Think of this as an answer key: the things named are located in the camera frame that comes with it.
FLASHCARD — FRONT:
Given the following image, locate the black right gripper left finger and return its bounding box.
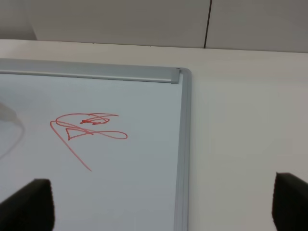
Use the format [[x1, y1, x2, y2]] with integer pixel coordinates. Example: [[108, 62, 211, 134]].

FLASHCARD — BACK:
[[0, 179, 55, 231]]

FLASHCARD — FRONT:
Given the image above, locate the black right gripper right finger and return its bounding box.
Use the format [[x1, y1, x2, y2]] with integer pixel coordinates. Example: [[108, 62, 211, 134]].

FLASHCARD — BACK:
[[272, 173, 308, 231]]

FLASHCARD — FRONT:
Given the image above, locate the grey aluminium pen tray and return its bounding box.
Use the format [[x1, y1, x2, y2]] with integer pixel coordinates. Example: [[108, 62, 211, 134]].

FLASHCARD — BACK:
[[0, 58, 180, 84]]

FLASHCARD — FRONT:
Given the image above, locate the white whiteboard with aluminium frame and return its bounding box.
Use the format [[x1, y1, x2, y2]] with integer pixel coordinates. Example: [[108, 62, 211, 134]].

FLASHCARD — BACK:
[[0, 67, 192, 231]]

